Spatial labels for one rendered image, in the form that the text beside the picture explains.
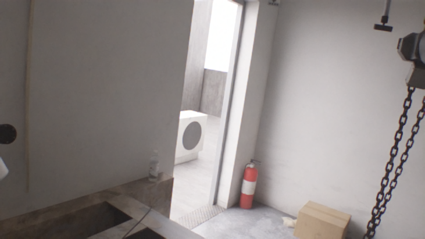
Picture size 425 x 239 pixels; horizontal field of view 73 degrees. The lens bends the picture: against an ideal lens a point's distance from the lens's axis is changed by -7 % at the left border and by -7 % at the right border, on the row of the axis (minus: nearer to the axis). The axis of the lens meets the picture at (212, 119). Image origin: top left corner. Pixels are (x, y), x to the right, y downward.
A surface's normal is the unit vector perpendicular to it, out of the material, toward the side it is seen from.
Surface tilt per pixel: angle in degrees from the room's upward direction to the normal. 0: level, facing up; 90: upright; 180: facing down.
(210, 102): 90
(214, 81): 90
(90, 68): 90
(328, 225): 90
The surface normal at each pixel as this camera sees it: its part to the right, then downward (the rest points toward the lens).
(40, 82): 0.81, 0.23
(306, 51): -0.58, 0.09
